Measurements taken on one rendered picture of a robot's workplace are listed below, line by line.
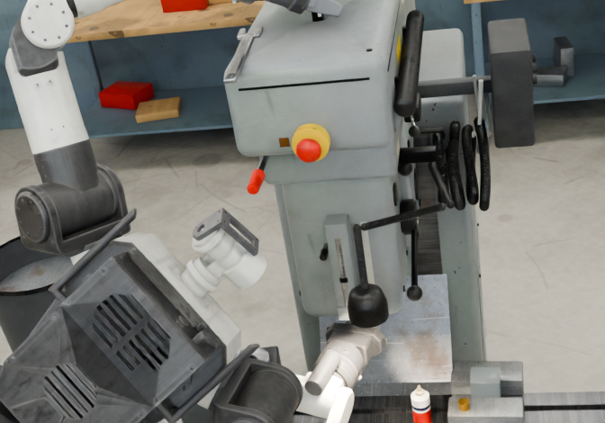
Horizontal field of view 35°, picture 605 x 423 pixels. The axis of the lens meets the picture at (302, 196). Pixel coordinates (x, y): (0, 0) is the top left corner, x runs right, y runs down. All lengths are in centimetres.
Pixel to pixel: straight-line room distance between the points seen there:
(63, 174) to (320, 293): 58
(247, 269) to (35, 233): 33
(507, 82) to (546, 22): 419
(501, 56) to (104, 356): 98
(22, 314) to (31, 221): 222
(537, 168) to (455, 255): 294
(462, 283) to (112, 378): 117
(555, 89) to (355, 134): 413
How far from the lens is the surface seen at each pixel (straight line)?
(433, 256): 231
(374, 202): 172
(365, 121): 150
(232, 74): 146
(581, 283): 428
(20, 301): 368
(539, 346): 392
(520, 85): 193
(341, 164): 165
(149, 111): 595
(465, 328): 243
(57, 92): 151
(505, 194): 498
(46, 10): 150
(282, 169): 167
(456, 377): 210
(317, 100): 150
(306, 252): 179
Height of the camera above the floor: 239
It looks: 27 degrees down
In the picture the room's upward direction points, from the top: 9 degrees counter-clockwise
